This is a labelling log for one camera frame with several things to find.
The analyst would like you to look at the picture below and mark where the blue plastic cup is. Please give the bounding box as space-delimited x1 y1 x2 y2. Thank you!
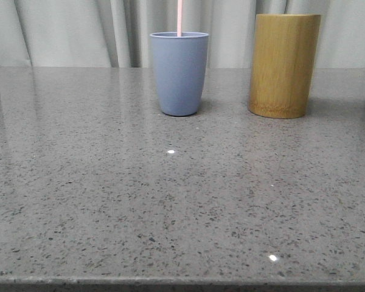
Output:
150 32 209 116

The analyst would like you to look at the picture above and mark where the pink chopstick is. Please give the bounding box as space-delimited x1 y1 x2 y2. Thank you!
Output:
176 0 183 37

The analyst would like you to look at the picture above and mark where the bamboo wooden cup holder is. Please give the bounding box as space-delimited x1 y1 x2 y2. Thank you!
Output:
249 14 321 119

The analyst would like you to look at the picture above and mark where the grey-white curtain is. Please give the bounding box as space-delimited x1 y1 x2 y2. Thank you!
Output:
0 1 365 68

